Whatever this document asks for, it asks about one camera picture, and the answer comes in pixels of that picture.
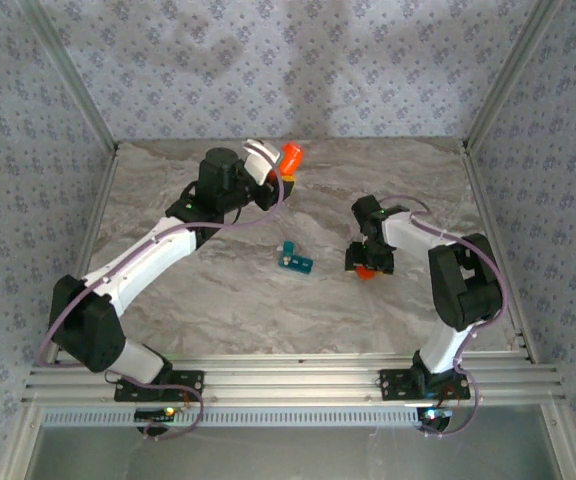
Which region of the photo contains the orange pill bottle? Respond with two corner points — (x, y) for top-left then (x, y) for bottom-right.
(277, 141), (306, 177)

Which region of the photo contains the teal pill organizer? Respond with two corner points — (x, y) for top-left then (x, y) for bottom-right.
(276, 240), (317, 276)

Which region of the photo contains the small circuit board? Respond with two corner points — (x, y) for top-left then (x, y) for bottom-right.
(134, 407), (177, 422)
(416, 407), (454, 422)

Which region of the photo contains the grey metal panel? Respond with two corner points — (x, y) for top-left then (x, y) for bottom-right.
(32, 427), (562, 480)

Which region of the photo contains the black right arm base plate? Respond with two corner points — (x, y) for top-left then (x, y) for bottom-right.
(378, 368), (471, 401)

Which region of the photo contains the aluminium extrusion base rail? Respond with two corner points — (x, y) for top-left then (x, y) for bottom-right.
(21, 353), (567, 407)

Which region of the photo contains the grey slotted cable duct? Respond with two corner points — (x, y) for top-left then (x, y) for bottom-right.
(41, 409), (422, 429)

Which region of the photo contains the aluminium corner post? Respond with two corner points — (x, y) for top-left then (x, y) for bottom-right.
(461, 0), (565, 151)
(17, 0), (120, 151)

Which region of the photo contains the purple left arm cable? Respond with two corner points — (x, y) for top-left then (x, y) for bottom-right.
(36, 142), (287, 441)

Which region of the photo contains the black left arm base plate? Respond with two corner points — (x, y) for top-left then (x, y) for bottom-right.
(112, 368), (206, 404)

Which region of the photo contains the aluminium frame leg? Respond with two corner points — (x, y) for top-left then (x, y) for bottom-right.
(537, 404), (576, 480)
(0, 404), (44, 480)

